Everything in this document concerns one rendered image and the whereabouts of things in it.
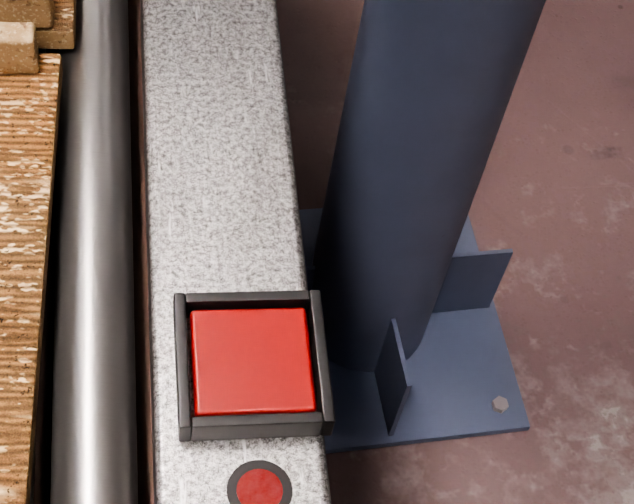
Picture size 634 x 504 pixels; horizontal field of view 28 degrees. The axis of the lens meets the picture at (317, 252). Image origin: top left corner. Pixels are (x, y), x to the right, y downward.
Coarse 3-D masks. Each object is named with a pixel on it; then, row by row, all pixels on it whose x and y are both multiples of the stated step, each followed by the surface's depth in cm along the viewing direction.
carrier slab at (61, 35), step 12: (60, 0) 74; (72, 0) 74; (60, 12) 73; (72, 12) 74; (60, 24) 73; (72, 24) 73; (36, 36) 73; (48, 36) 73; (60, 36) 73; (72, 36) 73; (48, 48) 74; (60, 48) 74; (72, 48) 74
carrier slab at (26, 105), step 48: (0, 96) 69; (48, 96) 70; (0, 144) 68; (48, 144) 68; (0, 192) 66; (48, 192) 66; (0, 240) 64; (48, 240) 65; (0, 288) 63; (0, 336) 61; (0, 384) 60; (0, 432) 58; (0, 480) 57
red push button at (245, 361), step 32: (192, 320) 64; (224, 320) 64; (256, 320) 64; (288, 320) 64; (192, 352) 63; (224, 352) 63; (256, 352) 63; (288, 352) 63; (224, 384) 62; (256, 384) 62; (288, 384) 62
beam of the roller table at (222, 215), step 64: (192, 0) 78; (256, 0) 79; (192, 64) 75; (256, 64) 76; (192, 128) 72; (256, 128) 73; (192, 192) 70; (256, 192) 70; (192, 256) 67; (256, 256) 68; (192, 384) 63; (192, 448) 61; (256, 448) 62; (320, 448) 62
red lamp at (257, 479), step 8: (248, 472) 61; (256, 472) 61; (264, 472) 61; (240, 480) 61; (248, 480) 61; (256, 480) 61; (264, 480) 61; (272, 480) 61; (240, 488) 60; (248, 488) 60; (256, 488) 60; (264, 488) 60; (272, 488) 60; (280, 488) 61; (240, 496) 60; (248, 496) 60; (256, 496) 60; (264, 496) 60; (272, 496) 60; (280, 496) 60
